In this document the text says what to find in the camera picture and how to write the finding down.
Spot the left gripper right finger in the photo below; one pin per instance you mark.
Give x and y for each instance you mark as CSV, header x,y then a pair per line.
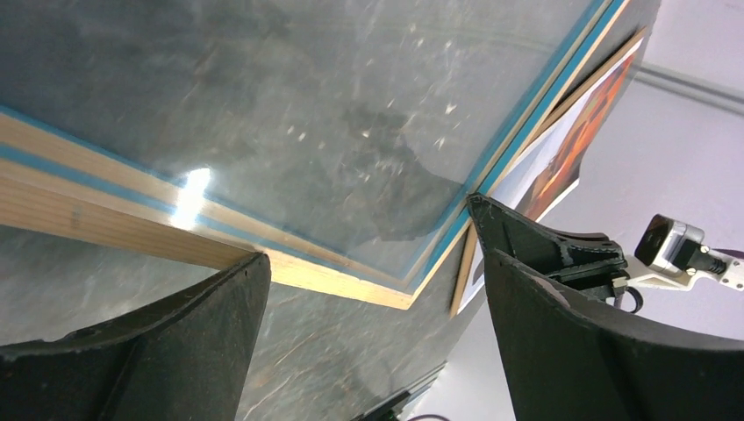
x,y
568,356

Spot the clear glass pane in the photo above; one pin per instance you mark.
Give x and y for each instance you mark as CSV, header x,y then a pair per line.
x,y
355,125

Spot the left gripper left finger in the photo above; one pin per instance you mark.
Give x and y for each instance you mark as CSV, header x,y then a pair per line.
x,y
183,357

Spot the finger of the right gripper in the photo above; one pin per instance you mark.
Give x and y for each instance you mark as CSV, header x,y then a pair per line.
x,y
579,260

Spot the brown frame backing board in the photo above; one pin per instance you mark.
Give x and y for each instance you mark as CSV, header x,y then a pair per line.
x,y
547,168

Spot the hot air balloon photo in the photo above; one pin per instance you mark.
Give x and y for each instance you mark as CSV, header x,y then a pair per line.
x,y
483,239

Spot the wooden picture frame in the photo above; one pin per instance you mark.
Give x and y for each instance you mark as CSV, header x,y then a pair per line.
x,y
54,185

